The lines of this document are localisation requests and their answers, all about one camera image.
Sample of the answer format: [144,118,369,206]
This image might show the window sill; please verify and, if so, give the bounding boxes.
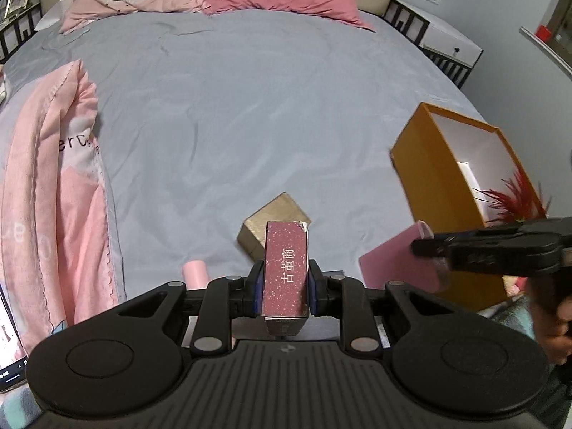
[518,26,572,77]

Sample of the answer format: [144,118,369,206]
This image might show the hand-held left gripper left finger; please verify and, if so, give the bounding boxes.
[112,259,265,354]

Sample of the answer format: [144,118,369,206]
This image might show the pink plastic case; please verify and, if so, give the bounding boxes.
[359,220,450,293]

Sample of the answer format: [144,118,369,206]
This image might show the smartphone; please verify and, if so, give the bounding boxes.
[0,277,30,394]

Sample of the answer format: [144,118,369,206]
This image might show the window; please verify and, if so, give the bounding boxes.
[545,0,572,45]

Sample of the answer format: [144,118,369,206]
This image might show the pink printed quilt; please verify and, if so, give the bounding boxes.
[0,59,123,356]

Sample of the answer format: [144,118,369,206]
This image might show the bed with grey sheet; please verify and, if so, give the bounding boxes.
[0,6,497,349]

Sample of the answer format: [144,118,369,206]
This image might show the gold gift box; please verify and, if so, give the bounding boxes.
[237,192,312,262]

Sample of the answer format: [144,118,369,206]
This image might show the red glitter box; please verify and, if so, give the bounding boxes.
[261,220,310,336]

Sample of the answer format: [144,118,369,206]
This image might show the pink selfie stick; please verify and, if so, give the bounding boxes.
[182,259,209,290]

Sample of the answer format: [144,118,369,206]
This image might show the person's right hand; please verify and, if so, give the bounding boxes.
[534,295,572,365]

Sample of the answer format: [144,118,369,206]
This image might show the orange cardboard box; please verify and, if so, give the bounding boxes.
[390,102,548,314]

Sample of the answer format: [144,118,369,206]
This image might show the feather pompom toy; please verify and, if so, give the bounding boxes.
[474,172,548,224]

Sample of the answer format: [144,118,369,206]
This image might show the light pink pillow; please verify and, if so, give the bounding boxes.
[59,0,208,34]

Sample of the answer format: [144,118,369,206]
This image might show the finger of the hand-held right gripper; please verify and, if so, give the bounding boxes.
[410,236,461,271]
[431,222,532,244]

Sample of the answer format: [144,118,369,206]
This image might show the white black-framed nightstand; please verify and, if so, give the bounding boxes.
[384,0,484,89]

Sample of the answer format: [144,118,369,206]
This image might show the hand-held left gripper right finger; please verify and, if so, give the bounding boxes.
[307,259,461,354]

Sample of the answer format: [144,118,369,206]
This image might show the photo frame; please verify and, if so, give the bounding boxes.
[4,0,34,19]

